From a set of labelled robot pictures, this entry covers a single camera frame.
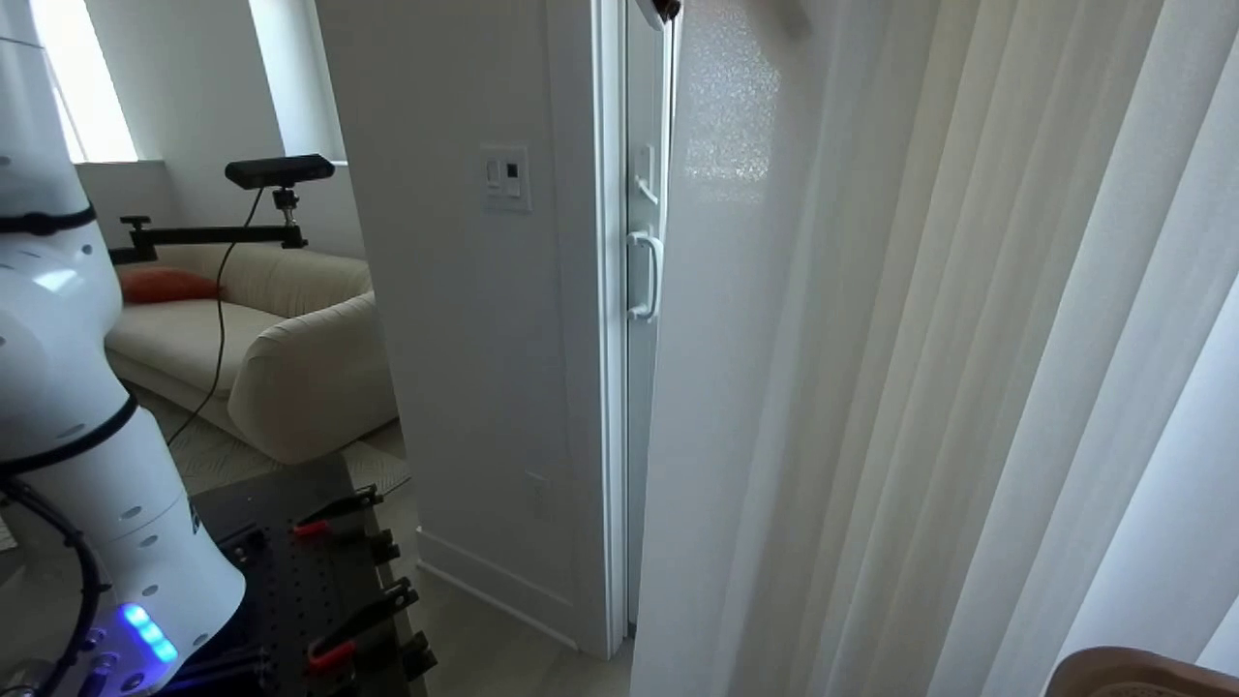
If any bright window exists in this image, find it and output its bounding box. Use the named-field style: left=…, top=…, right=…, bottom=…
left=28, top=0, right=143, bottom=168

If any wooden chair back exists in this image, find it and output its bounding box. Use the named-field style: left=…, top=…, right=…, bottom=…
left=1040, top=643, right=1239, bottom=697

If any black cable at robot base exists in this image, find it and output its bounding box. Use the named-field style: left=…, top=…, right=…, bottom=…
left=0, top=477, right=108, bottom=697

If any white wall switch plate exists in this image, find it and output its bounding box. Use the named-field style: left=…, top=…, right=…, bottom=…
left=475, top=144, right=538, bottom=219

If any thin black camera cable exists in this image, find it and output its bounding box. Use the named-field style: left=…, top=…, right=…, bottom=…
left=161, top=187, right=272, bottom=450

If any white door handle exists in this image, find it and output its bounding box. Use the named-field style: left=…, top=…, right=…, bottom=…
left=623, top=226, right=664, bottom=324

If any white framed glass door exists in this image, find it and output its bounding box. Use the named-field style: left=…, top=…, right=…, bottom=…
left=592, top=0, right=679, bottom=654

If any red black spring clamp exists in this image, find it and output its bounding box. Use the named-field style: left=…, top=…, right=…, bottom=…
left=286, top=485, right=402, bottom=572
left=303, top=577, right=440, bottom=684

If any cream sofa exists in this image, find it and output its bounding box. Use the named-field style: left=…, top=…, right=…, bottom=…
left=104, top=241, right=402, bottom=470

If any black camera mounting bar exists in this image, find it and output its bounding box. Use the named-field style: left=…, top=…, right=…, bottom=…
left=108, top=187, right=313, bottom=270

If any red cushion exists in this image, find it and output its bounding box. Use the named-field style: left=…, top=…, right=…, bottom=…
left=117, top=262, right=223, bottom=308

